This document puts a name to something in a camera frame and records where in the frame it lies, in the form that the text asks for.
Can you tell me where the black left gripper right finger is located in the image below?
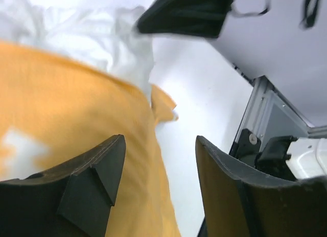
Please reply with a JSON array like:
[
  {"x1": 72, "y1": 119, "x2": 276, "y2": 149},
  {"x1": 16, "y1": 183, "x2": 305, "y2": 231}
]
[{"x1": 195, "y1": 136, "x2": 326, "y2": 236}]

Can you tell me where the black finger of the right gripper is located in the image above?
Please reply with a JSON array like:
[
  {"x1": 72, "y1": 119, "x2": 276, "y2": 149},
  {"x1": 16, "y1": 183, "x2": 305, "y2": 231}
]
[{"x1": 136, "y1": 0, "x2": 234, "y2": 38}]

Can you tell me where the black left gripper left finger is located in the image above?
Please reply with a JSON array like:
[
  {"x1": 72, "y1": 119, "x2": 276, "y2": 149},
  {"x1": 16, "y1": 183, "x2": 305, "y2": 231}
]
[{"x1": 1, "y1": 135, "x2": 126, "y2": 236}]

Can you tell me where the blue yellow Mickey pillowcase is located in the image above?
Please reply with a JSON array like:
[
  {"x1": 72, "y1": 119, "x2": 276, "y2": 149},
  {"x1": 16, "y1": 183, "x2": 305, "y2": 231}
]
[{"x1": 1, "y1": 42, "x2": 180, "y2": 236}]

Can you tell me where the white pillow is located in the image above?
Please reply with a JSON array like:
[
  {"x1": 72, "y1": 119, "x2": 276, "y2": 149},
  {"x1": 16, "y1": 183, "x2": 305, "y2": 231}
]
[{"x1": 1, "y1": 0, "x2": 154, "y2": 98}]

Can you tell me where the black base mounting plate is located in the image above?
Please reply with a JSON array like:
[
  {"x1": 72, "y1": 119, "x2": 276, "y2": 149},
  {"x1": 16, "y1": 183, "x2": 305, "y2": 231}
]
[{"x1": 195, "y1": 129, "x2": 263, "y2": 236}]

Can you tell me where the aluminium frame rail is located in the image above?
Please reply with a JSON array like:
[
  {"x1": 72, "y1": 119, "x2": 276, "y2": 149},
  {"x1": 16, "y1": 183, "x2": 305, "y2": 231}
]
[{"x1": 234, "y1": 76, "x2": 326, "y2": 149}]

